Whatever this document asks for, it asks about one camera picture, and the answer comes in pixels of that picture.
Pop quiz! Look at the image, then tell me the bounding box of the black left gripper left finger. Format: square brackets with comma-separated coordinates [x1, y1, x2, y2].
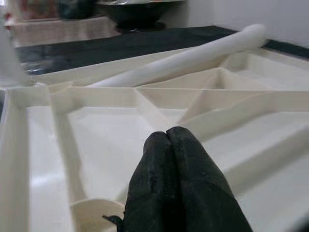
[102, 130, 177, 232]

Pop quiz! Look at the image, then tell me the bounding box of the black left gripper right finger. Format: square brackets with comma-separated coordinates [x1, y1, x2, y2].
[167, 125, 253, 232]

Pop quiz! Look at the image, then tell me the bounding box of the white plastic table top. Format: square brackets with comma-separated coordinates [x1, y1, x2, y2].
[0, 44, 309, 232]

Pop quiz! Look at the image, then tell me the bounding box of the black wok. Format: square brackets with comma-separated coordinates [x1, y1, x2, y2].
[98, 0, 186, 31]

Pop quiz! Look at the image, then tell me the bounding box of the beige cloth covered table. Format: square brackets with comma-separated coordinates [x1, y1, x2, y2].
[4, 15, 121, 48]

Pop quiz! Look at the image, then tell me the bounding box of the black bag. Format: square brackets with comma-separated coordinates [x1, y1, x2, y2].
[57, 0, 97, 20]

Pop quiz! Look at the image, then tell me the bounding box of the red printed box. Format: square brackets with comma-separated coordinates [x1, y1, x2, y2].
[19, 0, 60, 21]

